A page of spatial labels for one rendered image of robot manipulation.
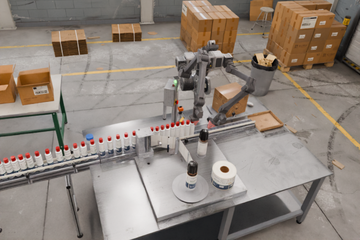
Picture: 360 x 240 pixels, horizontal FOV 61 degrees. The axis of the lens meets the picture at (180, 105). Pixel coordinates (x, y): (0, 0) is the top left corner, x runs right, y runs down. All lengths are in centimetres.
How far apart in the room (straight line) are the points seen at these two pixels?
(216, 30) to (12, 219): 449
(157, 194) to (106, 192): 43
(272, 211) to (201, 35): 366
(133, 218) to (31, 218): 151
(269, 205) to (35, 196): 257
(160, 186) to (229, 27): 417
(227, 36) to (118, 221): 455
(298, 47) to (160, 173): 428
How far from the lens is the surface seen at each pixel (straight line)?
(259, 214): 346
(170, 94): 271
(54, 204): 380
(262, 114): 366
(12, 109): 390
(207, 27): 601
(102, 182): 278
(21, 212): 385
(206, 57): 268
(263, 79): 532
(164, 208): 253
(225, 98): 331
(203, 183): 269
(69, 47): 651
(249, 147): 318
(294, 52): 630
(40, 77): 403
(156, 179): 270
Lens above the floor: 295
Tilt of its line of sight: 36 degrees down
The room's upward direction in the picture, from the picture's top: 4 degrees clockwise
